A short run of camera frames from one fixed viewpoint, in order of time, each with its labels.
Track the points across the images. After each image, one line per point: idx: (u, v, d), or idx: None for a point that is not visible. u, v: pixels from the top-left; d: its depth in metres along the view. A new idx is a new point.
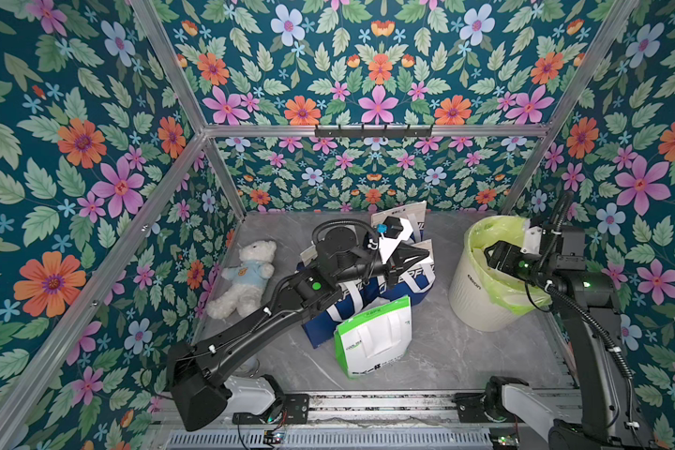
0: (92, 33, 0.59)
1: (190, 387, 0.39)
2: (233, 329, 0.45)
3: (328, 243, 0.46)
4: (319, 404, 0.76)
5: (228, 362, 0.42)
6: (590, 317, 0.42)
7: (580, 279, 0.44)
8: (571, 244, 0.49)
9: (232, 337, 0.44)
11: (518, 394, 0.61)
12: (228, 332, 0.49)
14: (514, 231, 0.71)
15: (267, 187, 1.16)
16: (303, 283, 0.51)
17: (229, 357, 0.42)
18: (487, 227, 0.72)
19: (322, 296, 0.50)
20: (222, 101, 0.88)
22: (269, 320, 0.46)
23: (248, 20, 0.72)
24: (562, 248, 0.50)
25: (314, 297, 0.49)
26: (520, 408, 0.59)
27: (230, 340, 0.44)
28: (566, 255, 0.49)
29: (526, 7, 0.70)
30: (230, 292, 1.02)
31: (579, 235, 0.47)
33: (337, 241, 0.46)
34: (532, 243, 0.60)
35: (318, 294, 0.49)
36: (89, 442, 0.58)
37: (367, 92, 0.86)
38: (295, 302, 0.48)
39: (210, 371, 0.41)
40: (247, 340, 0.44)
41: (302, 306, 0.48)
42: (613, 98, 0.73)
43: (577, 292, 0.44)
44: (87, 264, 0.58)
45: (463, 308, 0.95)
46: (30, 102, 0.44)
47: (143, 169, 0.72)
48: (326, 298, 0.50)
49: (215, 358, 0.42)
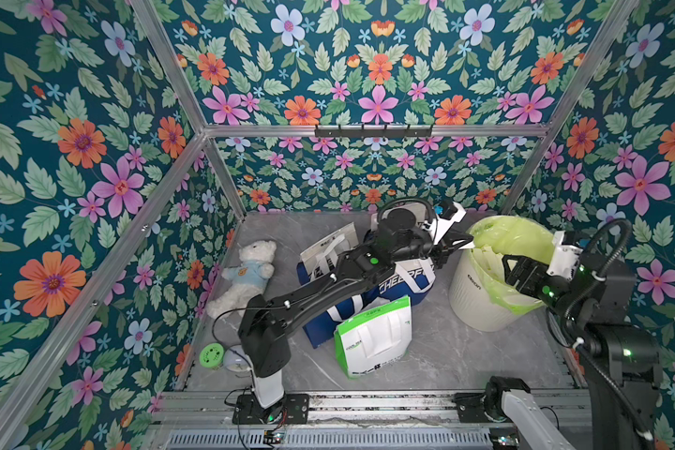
0: (92, 33, 0.59)
1: (272, 336, 0.43)
2: (302, 290, 0.50)
3: (390, 221, 0.51)
4: (319, 403, 0.76)
5: (299, 318, 0.47)
6: (624, 397, 0.36)
7: (623, 346, 0.36)
8: (613, 293, 0.39)
9: (305, 295, 0.49)
11: (518, 406, 0.60)
12: (300, 291, 0.50)
14: (514, 232, 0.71)
15: (267, 187, 1.16)
16: (361, 256, 0.55)
17: (301, 312, 0.47)
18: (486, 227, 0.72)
19: (380, 270, 0.55)
20: (222, 101, 0.88)
22: (335, 284, 0.51)
23: (248, 19, 0.71)
24: (604, 298, 0.40)
25: (373, 268, 0.54)
26: (518, 419, 0.60)
27: (302, 297, 0.48)
28: (606, 305, 0.40)
29: (526, 7, 0.70)
30: (230, 292, 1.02)
31: (627, 282, 0.38)
33: (398, 219, 0.51)
34: (562, 262, 0.51)
35: (378, 266, 0.54)
36: (89, 442, 0.58)
37: (367, 92, 0.86)
38: (356, 271, 0.53)
39: (286, 322, 0.45)
40: (314, 299, 0.49)
41: (363, 276, 0.52)
42: (613, 98, 0.73)
43: (611, 359, 0.37)
44: (87, 264, 0.58)
45: (464, 308, 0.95)
46: (30, 102, 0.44)
47: (143, 169, 0.72)
48: (386, 272, 0.56)
49: (288, 313, 0.46)
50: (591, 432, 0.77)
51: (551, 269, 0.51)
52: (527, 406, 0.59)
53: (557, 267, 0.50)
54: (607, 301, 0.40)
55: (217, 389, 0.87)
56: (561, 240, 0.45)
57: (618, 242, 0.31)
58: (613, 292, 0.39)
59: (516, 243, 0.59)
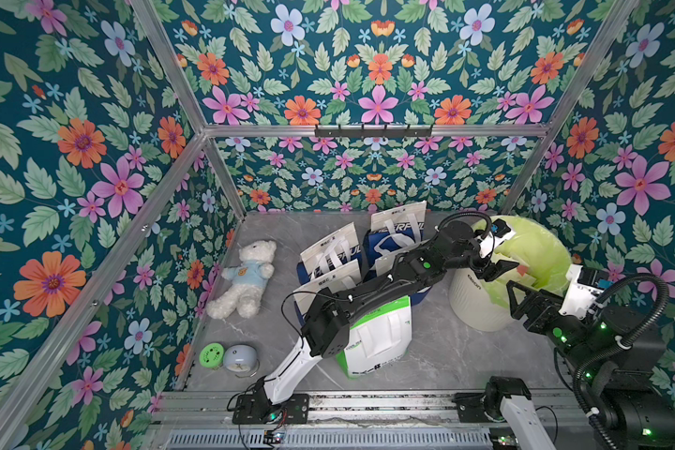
0: (92, 33, 0.59)
1: (337, 323, 0.50)
2: (365, 284, 0.56)
3: (450, 230, 0.56)
4: (319, 403, 0.76)
5: (361, 312, 0.54)
6: None
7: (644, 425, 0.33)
8: (639, 359, 0.34)
9: (366, 291, 0.55)
11: (516, 418, 0.61)
12: (361, 286, 0.56)
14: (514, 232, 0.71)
15: (267, 187, 1.16)
16: (414, 260, 0.60)
17: (362, 307, 0.54)
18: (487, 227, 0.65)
19: (432, 274, 0.59)
20: (222, 101, 0.88)
22: (392, 285, 0.56)
23: (248, 19, 0.71)
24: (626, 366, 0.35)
25: (428, 274, 0.58)
26: (515, 428, 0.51)
27: (362, 292, 0.55)
28: (627, 369, 0.36)
29: (526, 7, 0.70)
30: (230, 292, 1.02)
31: (655, 351, 0.33)
33: (457, 231, 0.56)
34: (576, 304, 0.46)
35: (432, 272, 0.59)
36: (89, 442, 0.58)
37: (367, 92, 0.86)
38: (410, 274, 0.58)
39: (350, 314, 0.52)
40: (373, 294, 0.55)
41: (416, 278, 0.58)
42: (613, 98, 0.73)
43: (630, 436, 0.33)
44: (87, 264, 0.58)
45: (463, 307, 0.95)
46: (30, 102, 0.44)
47: (143, 169, 0.72)
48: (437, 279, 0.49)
49: (349, 307, 0.53)
50: (591, 432, 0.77)
51: (564, 309, 0.46)
52: (526, 419, 0.59)
53: (570, 308, 0.46)
54: (630, 367, 0.35)
55: (217, 389, 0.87)
56: (577, 277, 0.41)
57: (654, 309, 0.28)
58: (638, 360, 0.34)
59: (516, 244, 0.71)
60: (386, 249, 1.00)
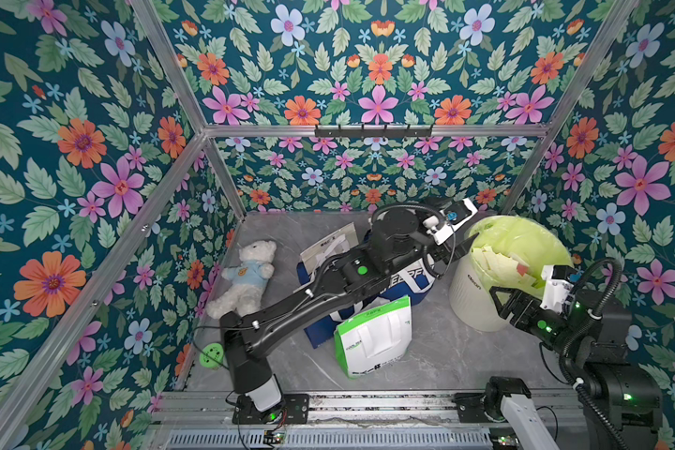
0: (92, 33, 0.59)
1: (241, 355, 0.41)
2: (281, 305, 0.45)
3: (385, 225, 0.42)
4: (319, 403, 0.76)
5: (269, 339, 0.42)
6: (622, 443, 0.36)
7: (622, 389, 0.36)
8: (610, 330, 0.39)
9: (276, 317, 0.44)
11: (516, 415, 0.61)
12: (271, 311, 0.45)
14: (513, 232, 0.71)
15: (267, 187, 1.16)
16: (349, 265, 0.47)
17: (270, 335, 0.42)
18: (487, 227, 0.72)
19: (368, 281, 0.45)
20: (222, 101, 0.88)
22: (310, 304, 0.44)
23: (248, 19, 0.71)
24: (600, 337, 0.40)
25: (360, 282, 0.45)
26: (516, 427, 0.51)
27: (272, 320, 0.43)
28: (603, 342, 0.40)
29: (526, 7, 0.70)
30: (230, 292, 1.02)
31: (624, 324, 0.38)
33: (392, 225, 0.42)
34: (553, 297, 0.51)
35: (363, 280, 0.45)
36: (89, 442, 0.58)
37: (367, 92, 0.86)
38: (337, 285, 0.45)
39: (251, 347, 0.41)
40: (286, 319, 0.43)
41: (346, 289, 0.45)
42: (613, 98, 0.73)
43: (612, 402, 0.36)
44: (87, 264, 0.58)
45: (463, 307, 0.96)
46: (31, 102, 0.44)
47: (143, 169, 0.72)
48: (372, 284, 0.46)
49: (253, 338, 0.42)
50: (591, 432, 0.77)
51: (545, 303, 0.51)
52: (525, 415, 0.59)
53: (549, 302, 0.50)
54: (605, 339, 0.39)
55: (217, 390, 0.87)
56: (550, 274, 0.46)
57: (614, 282, 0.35)
58: (610, 333, 0.39)
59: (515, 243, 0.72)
60: None
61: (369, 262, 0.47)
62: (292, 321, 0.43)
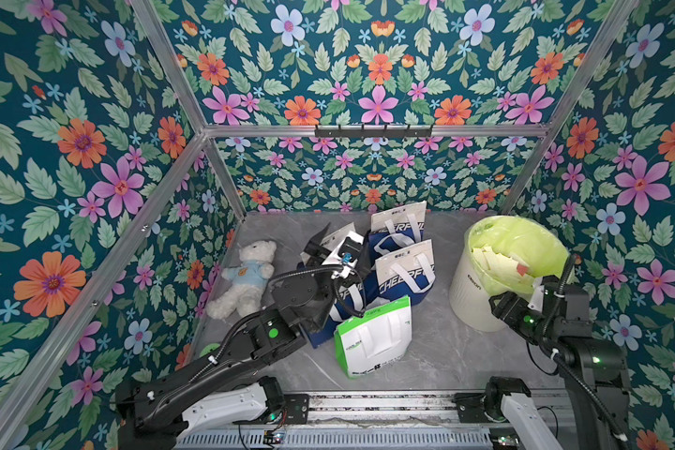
0: (92, 33, 0.59)
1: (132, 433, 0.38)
2: (180, 373, 0.43)
3: (284, 292, 0.41)
4: (319, 404, 0.76)
5: (164, 411, 0.40)
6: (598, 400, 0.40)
7: (589, 352, 0.41)
8: None
9: (174, 386, 0.42)
11: (516, 415, 0.61)
12: (172, 380, 0.43)
14: (513, 232, 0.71)
15: (267, 187, 1.16)
16: (260, 328, 0.46)
17: (166, 406, 0.41)
18: (487, 227, 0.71)
19: (279, 345, 0.45)
20: (222, 101, 0.88)
22: (213, 372, 0.43)
23: (248, 20, 0.72)
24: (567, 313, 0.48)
25: (270, 346, 0.44)
26: (517, 427, 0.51)
27: (171, 388, 0.42)
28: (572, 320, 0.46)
29: (526, 7, 0.70)
30: (230, 292, 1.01)
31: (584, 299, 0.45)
33: (293, 289, 0.41)
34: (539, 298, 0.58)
35: (274, 344, 0.44)
36: (89, 442, 0.58)
37: (367, 92, 0.86)
38: (244, 352, 0.44)
39: (142, 421, 0.39)
40: (182, 389, 0.42)
41: (253, 357, 0.44)
42: (613, 99, 0.73)
43: (585, 366, 0.41)
44: (87, 264, 0.58)
45: (462, 307, 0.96)
46: (30, 102, 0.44)
47: (143, 169, 0.72)
48: (283, 347, 0.45)
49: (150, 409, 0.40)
50: None
51: (532, 304, 0.57)
52: (524, 414, 0.59)
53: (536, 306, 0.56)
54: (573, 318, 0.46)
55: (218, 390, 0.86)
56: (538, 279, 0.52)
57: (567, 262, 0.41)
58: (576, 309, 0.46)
59: (515, 244, 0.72)
60: (386, 249, 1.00)
61: (282, 324, 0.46)
62: (189, 393, 0.42)
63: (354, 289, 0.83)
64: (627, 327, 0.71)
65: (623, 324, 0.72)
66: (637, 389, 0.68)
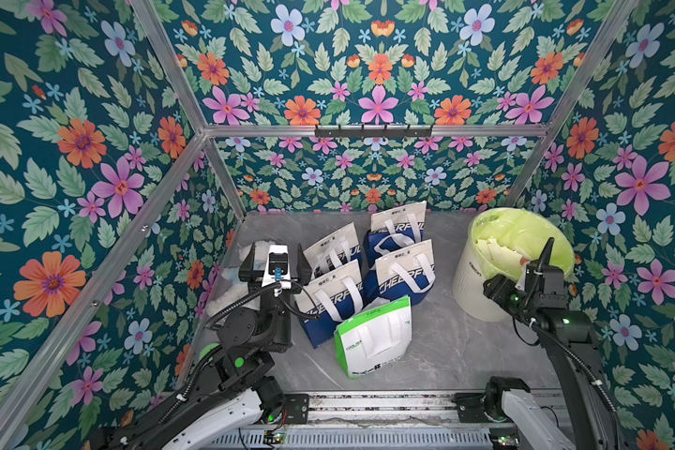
0: (92, 33, 0.59)
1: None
2: (150, 416, 0.44)
3: (228, 330, 0.41)
4: (319, 404, 0.76)
5: None
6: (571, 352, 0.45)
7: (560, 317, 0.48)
8: (551, 281, 0.53)
9: (148, 427, 0.43)
11: (518, 410, 0.60)
12: (142, 422, 0.44)
14: (518, 224, 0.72)
15: (267, 187, 1.16)
16: (225, 360, 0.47)
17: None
18: (491, 218, 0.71)
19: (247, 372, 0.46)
20: (221, 101, 0.88)
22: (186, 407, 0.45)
23: (248, 20, 0.72)
24: (545, 287, 0.55)
25: (236, 376, 0.46)
26: (520, 422, 0.59)
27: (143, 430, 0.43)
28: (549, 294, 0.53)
29: (526, 7, 0.70)
30: (230, 292, 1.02)
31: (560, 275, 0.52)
33: (234, 327, 0.41)
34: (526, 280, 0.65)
35: (239, 374, 0.46)
36: (89, 442, 0.58)
37: (367, 92, 0.86)
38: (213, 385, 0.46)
39: None
40: (155, 431, 0.43)
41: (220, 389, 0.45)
42: (612, 98, 0.74)
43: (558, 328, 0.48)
44: (87, 264, 0.58)
45: (466, 299, 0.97)
46: (30, 102, 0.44)
47: (143, 169, 0.72)
48: (250, 373, 0.47)
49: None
50: None
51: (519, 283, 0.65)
52: (526, 407, 0.59)
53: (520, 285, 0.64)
54: (548, 292, 0.53)
55: None
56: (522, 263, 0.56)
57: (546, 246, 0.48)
58: (552, 284, 0.53)
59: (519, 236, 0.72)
60: (386, 249, 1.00)
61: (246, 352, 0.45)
62: (162, 433, 0.43)
63: (354, 289, 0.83)
64: (626, 327, 0.71)
65: (623, 324, 0.72)
66: (637, 389, 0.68)
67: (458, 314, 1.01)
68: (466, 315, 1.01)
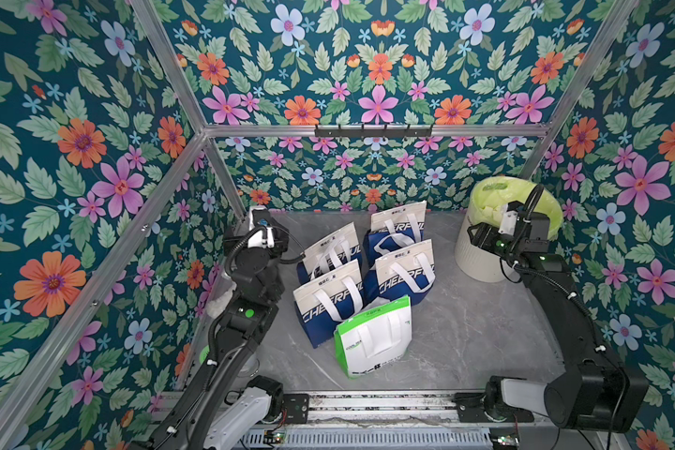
0: (92, 33, 0.59)
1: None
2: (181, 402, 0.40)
3: (244, 268, 0.47)
4: (319, 404, 0.76)
5: (198, 429, 0.41)
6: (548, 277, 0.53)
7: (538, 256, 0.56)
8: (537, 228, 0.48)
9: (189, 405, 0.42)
11: (513, 383, 0.63)
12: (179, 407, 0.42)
14: (526, 194, 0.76)
15: (267, 187, 1.16)
16: (236, 317, 0.50)
17: (195, 425, 0.41)
18: (499, 187, 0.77)
19: (262, 317, 0.51)
20: (222, 100, 0.88)
22: (222, 368, 0.45)
23: (248, 19, 0.71)
24: (531, 233, 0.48)
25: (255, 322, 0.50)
26: (523, 402, 0.59)
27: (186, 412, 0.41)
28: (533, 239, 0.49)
29: (526, 7, 0.70)
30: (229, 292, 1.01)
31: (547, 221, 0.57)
33: (248, 262, 0.47)
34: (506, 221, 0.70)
35: (258, 318, 0.50)
36: (89, 442, 0.58)
37: (367, 92, 0.86)
38: (237, 338, 0.48)
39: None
40: (202, 403, 0.42)
41: (246, 337, 0.48)
42: (613, 98, 0.73)
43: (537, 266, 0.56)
44: (87, 264, 0.58)
45: (472, 263, 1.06)
46: (30, 102, 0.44)
47: (143, 169, 0.72)
48: (265, 319, 0.51)
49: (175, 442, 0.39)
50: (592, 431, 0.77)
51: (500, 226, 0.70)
52: (521, 380, 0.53)
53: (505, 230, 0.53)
54: (534, 237, 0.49)
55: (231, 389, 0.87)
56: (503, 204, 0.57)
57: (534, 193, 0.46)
58: (539, 232, 0.59)
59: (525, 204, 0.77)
60: (386, 249, 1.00)
61: (252, 304, 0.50)
62: (212, 401, 0.43)
63: (354, 289, 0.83)
64: (627, 327, 0.71)
65: (623, 324, 0.72)
66: None
67: (458, 315, 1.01)
68: (466, 315, 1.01)
